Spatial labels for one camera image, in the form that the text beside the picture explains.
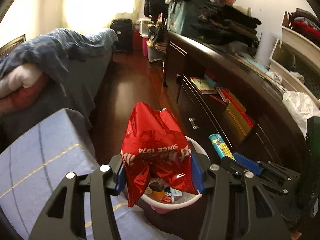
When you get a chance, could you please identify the white plastic trash bin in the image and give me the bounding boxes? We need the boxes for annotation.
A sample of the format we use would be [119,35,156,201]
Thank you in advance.
[140,136,210,214]

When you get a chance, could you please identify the dark blue duvet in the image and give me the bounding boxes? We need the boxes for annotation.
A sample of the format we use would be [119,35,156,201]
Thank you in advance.
[1,28,118,136]

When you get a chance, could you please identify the white storage shelf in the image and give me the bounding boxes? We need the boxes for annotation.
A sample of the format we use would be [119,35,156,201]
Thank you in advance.
[270,8,319,105]

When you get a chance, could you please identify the teal colourful tube wrapper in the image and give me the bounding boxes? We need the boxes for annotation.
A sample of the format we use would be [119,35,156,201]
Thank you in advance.
[208,133,235,160]

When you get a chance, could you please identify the black suitcase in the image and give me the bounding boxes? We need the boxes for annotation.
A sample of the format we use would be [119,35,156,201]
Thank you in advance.
[110,18,133,51]

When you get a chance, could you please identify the red plastic snack bag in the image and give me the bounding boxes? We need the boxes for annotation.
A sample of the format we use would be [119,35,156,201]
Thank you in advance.
[120,102,197,207]

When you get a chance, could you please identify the pile of dark clothes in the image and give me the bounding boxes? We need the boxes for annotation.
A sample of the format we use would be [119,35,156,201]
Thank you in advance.
[170,0,262,53]

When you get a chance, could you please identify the blue checked table cloth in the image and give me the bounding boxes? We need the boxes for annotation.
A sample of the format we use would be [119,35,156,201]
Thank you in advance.
[0,107,176,240]

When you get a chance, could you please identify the dark wooden headboard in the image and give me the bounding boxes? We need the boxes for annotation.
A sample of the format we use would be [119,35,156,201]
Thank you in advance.
[0,34,26,59]

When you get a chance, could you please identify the dark wooden dresser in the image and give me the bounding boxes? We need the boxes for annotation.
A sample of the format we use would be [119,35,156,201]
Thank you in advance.
[163,32,308,172]

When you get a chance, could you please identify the white plastic bag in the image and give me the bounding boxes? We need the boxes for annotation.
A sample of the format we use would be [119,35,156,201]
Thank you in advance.
[282,91,320,137]

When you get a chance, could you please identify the folded pink red quilt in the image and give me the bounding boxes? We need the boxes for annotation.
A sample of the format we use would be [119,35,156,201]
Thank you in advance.
[0,63,50,116]

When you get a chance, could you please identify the books in dresser shelf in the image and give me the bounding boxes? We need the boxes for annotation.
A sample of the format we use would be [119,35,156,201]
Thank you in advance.
[189,76,255,141]

